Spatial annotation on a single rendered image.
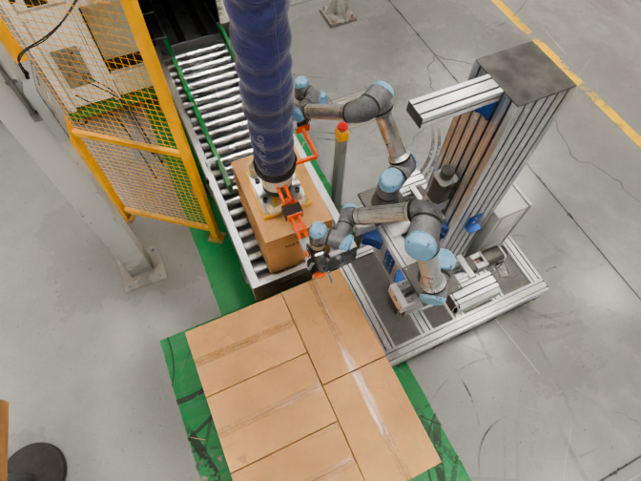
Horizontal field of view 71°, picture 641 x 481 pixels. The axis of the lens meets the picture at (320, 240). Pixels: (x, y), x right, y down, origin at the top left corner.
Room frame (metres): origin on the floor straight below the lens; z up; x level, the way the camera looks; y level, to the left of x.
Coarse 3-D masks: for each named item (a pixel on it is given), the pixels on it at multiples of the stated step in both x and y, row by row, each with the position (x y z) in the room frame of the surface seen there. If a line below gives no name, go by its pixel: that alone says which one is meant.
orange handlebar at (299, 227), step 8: (304, 128) 1.85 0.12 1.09; (304, 136) 1.79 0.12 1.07; (312, 144) 1.73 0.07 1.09; (304, 160) 1.61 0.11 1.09; (280, 192) 1.39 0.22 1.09; (288, 192) 1.39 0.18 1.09; (296, 224) 1.19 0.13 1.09; (304, 224) 1.19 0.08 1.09; (296, 232) 1.14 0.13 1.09; (304, 232) 1.15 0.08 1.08
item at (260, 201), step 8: (248, 176) 1.58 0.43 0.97; (256, 176) 1.57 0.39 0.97; (256, 184) 1.51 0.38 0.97; (256, 192) 1.46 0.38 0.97; (256, 200) 1.41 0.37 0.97; (264, 200) 1.39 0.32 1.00; (272, 200) 1.41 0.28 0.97; (264, 208) 1.36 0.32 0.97; (264, 216) 1.31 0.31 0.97; (272, 216) 1.31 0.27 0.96
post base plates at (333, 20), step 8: (320, 8) 4.52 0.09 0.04; (328, 8) 4.43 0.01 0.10; (344, 8) 4.38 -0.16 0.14; (328, 16) 4.38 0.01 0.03; (336, 16) 4.39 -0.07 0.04; (344, 16) 4.36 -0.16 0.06; (352, 16) 4.39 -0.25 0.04; (328, 24) 4.30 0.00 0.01; (336, 24) 4.28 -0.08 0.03; (344, 24) 4.32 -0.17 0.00; (0, 120) 2.79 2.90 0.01
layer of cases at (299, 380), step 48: (336, 288) 1.07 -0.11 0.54; (192, 336) 0.74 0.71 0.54; (240, 336) 0.75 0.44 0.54; (288, 336) 0.76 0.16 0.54; (336, 336) 0.77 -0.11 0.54; (240, 384) 0.49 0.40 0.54; (288, 384) 0.50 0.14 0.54; (336, 384) 0.51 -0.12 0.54; (384, 384) 0.52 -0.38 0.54; (240, 432) 0.24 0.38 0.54; (288, 432) 0.25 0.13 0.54; (336, 432) 0.26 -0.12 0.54; (384, 432) 0.27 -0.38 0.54; (240, 480) 0.02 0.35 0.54; (288, 480) 0.03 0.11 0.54; (336, 480) 0.04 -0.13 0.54; (384, 480) 0.05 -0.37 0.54
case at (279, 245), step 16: (240, 160) 1.70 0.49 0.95; (240, 176) 1.59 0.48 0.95; (304, 176) 1.61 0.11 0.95; (240, 192) 1.58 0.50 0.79; (256, 208) 1.37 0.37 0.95; (304, 208) 1.38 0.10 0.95; (320, 208) 1.38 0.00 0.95; (256, 224) 1.30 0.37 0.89; (272, 224) 1.27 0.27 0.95; (288, 224) 1.27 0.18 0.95; (272, 240) 1.17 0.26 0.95; (288, 240) 1.20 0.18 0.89; (272, 256) 1.16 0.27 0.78; (288, 256) 1.20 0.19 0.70; (304, 256) 1.24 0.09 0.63; (272, 272) 1.15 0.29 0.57
